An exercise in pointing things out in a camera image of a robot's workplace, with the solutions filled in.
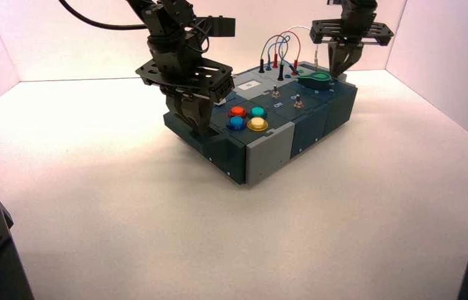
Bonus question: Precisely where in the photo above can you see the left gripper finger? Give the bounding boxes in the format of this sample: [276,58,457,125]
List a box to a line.
[194,96,218,138]
[165,95,196,136]

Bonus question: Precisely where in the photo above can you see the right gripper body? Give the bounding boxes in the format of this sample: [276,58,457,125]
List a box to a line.
[309,18,395,46]

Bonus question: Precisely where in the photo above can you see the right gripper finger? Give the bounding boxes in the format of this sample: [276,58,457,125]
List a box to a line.
[327,42,346,79]
[344,42,364,78]

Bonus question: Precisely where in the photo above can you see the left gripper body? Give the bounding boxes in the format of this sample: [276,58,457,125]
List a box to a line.
[135,57,236,104]

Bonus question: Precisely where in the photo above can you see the blue jumper wire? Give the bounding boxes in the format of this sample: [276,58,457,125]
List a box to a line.
[265,34,301,76]

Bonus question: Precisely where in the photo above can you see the dark teal grey control box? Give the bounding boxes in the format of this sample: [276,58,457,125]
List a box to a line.
[163,62,359,186]

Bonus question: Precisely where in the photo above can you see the green rotary knob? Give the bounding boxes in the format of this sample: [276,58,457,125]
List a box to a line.
[297,71,334,90]

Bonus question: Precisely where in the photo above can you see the blue push button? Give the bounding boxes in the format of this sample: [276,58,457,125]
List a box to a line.
[226,116,247,132]

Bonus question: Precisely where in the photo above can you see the red push button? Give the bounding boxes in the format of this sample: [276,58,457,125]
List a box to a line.
[227,106,249,119]

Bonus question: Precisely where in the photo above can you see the teal push button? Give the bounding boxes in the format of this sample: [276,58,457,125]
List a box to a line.
[248,106,269,120]

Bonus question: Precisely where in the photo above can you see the yellow push button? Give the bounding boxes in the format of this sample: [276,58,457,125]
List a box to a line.
[246,117,269,133]

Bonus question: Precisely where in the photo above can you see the white jumper wire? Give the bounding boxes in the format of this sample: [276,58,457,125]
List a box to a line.
[287,25,319,69]

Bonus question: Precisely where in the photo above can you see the red jumper wire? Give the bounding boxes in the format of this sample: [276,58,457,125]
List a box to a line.
[272,31,302,74]

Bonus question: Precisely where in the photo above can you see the black jumper wire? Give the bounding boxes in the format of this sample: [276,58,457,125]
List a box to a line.
[258,36,285,82]

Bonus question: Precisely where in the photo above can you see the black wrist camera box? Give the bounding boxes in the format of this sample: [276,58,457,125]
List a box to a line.
[194,16,237,38]

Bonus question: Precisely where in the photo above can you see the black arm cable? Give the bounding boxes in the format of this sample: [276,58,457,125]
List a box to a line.
[57,0,148,31]

